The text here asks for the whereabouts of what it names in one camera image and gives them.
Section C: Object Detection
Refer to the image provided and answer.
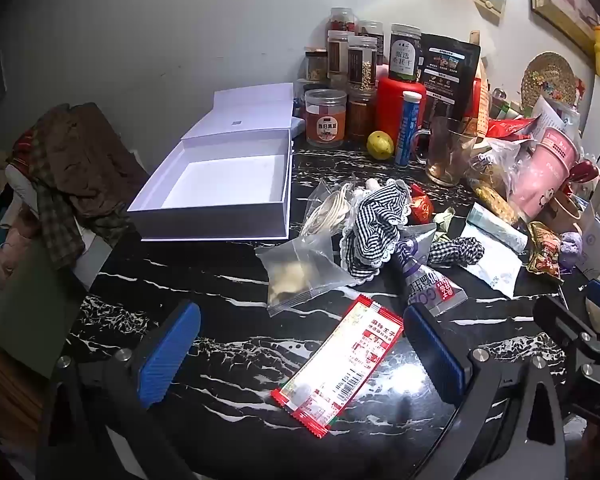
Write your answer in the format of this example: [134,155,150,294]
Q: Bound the clear bag with white cable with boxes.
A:
[300,179,362,241]

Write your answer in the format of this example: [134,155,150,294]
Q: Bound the blue tablet tube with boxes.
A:
[394,90,422,168]

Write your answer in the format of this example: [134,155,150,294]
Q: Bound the pale green tissue pack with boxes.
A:
[467,202,529,254]

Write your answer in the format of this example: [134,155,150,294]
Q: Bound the orange label plastic jar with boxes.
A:
[304,88,349,149]

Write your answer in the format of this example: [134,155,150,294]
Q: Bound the patterned snack packet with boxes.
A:
[526,221,564,281]

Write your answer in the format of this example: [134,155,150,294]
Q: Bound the purple spouted pouch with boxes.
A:
[389,224,469,317]

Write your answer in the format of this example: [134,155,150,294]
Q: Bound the jar with red-brown spice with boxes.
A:
[347,89,378,142]

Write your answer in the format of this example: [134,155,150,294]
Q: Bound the purple plush ball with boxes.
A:
[557,231,584,272]

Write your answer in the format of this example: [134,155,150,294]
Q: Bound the dark label jar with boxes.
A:
[389,23,424,83]

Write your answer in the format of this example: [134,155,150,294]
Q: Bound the white wipe packet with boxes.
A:
[461,222,523,299]

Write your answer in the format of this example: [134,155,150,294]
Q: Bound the folded green paper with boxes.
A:
[430,206,457,235]

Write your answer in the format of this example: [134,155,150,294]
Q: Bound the red snack packet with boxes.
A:
[271,294,405,439]

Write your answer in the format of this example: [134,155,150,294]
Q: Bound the pink paper cup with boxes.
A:
[509,126,579,222]

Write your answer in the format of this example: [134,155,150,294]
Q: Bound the brown jacket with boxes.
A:
[42,102,148,233]

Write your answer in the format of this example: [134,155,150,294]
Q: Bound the small jar with nuts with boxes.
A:
[305,46,329,82]

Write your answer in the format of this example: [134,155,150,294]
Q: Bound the red snack bag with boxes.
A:
[486,116,542,139]

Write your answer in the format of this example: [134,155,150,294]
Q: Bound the woven straw fan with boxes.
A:
[521,51,579,107]

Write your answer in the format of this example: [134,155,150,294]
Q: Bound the dark green panel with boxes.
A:
[0,245,88,378]

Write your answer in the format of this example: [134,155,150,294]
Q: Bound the small gingham scrunchie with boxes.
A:
[426,236,486,267]

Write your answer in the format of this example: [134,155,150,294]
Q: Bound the lace-trimmed gingham scrunchie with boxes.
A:
[339,178,414,279]

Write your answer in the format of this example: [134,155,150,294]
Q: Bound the jar with pale grains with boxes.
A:
[347,35,378,92]

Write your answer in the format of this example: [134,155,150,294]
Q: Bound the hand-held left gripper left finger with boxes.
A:
[45,300,203,480]

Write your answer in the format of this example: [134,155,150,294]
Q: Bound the black label clear jar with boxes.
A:
[357,20,386,56]

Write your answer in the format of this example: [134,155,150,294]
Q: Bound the clear plastic bag with snacks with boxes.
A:
[467,137,526,226]

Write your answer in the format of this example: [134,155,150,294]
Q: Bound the yellow lemon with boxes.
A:
[366,130,395,161]

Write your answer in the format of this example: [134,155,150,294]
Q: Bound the brown label clear jar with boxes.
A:
[327,30,356,76]

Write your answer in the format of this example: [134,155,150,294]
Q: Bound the white hinged gift box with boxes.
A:
[127,82,308,243]

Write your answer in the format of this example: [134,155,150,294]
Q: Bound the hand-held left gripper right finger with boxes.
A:
[402,302,568,480]

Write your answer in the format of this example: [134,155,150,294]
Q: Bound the white carton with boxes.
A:
[575,200,600,281]

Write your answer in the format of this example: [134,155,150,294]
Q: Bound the black stand-up pouch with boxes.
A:
[419,33,482,126]

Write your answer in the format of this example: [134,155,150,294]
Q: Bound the jar with red contents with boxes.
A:
[329,7,358,36]

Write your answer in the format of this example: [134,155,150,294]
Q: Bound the glass mug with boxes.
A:
[409,116,482,187]

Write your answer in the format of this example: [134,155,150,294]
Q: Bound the white foam board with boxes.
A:
[417,0,481,41]

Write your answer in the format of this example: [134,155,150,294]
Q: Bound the red candy packet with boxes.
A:
[409,183,435,225]

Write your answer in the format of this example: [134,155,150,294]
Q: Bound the clear zip bag with snack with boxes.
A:
[255,232,367,317]

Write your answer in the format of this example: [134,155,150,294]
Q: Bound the red canister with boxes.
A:
[374,76,428,143]

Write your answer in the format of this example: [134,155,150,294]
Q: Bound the green plaid cloth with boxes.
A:
[12,130,88,271]

